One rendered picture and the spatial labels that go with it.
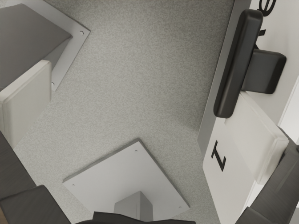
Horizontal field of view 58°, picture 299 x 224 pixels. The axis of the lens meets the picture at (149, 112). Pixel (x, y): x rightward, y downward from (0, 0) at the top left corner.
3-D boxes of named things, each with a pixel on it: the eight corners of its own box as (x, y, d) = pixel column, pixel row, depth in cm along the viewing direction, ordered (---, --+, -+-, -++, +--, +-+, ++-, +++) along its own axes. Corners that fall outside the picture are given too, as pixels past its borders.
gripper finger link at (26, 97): (8, 157, 13) (-8, 155, 13) (51, 100, 20) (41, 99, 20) (4, 102, 12) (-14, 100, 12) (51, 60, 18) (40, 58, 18)
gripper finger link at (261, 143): (276, 138, 13) (291, 140, 13) (234, 87, 19) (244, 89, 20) (256, 185, 14) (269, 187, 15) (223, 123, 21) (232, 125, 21)
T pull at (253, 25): (210, 111, 20) (215, 120, 19) (240, 6, 17) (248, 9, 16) (256, 118, 21) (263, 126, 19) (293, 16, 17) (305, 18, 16)
